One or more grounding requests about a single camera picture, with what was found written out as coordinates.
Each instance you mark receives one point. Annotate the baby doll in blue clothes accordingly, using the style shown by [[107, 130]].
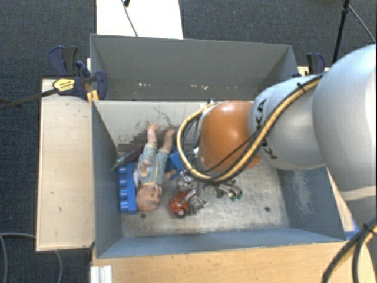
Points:
[[151, 164]]

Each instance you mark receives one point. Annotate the long blue studded toy brick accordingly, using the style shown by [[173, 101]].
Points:
[[127, 187]]

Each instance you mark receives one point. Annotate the small blue toy brick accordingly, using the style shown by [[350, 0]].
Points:
[[174, 162]]

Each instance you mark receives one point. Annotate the grey metal bin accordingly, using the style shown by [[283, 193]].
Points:
[[176, 69]]

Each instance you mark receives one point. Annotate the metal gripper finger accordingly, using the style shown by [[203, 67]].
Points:
[[185, 181], [198, 205]]

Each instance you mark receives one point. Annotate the red toy vehicle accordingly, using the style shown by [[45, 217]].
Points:
[[179, 205]]

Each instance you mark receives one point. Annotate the pale wood board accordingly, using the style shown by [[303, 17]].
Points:
[[64, 169]]

